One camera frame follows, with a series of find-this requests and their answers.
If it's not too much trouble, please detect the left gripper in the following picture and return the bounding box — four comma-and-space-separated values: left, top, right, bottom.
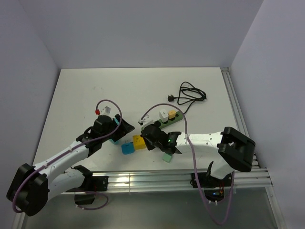
101, 114, 134, 142

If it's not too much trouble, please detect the teal triangular power strip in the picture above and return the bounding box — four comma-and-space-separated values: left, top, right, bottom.
109, 115, 121, 145

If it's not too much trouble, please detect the yellow cube socket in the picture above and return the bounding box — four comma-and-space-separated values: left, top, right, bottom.
132, 135, 146, 151

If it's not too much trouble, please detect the blue plug adapter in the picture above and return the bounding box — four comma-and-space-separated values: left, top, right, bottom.
121, 142, 135, 155

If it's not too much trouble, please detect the light green plug adapter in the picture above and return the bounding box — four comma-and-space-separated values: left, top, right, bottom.
162, 153, 173, 163

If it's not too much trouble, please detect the white charger plug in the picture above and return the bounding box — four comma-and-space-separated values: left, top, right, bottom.
159, 109, 169, 123

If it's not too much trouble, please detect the small orange plug adapter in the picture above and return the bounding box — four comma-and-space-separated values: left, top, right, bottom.
168, 110, 176, 119

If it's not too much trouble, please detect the green power strip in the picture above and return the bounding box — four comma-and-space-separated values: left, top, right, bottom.
142, 111, 183, 130

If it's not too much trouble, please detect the black power cord with plug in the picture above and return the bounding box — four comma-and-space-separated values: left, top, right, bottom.
166, 81, 207, 115

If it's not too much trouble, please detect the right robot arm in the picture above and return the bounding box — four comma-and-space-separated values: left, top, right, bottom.
141, 125, 255, 186

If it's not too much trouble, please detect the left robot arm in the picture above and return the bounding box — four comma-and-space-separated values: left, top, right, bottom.
6, 114, 135, 216

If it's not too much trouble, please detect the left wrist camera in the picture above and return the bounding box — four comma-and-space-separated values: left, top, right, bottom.
95, 106, 111, 116

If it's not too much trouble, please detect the aluminium rail frame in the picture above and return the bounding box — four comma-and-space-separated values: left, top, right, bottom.
22, 67, 286, 229

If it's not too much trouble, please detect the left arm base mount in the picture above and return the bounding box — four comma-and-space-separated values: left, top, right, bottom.
68, 176, 109, 207

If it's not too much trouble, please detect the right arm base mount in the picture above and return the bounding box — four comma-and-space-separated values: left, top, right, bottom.
198, 162, 232, 204

